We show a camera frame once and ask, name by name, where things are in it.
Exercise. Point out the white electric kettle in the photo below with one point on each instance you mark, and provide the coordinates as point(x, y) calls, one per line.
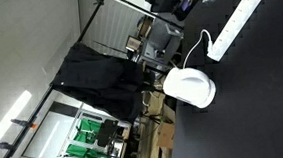
point(190, 87)

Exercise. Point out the black backdrop cloth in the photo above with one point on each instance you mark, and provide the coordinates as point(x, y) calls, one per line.
point(98, 82)

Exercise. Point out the brown cardboard box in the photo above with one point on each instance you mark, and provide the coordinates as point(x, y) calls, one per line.
point(166, 135)

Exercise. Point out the black office chair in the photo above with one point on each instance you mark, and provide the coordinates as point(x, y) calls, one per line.
point(107, 133)

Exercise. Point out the black chair with screen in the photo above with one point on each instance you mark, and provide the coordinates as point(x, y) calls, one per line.
point(162, 0)

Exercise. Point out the white power strip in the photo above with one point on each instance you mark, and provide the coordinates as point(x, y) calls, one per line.
point(236, 22)

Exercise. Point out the black clamp orange tip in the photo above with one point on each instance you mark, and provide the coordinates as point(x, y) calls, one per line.
point(24, 123)

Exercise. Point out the long ceiling light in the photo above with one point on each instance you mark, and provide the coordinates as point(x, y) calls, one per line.
point(10, 118)

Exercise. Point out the black backdrop stand frame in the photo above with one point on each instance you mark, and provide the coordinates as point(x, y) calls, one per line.
point(33, 115)

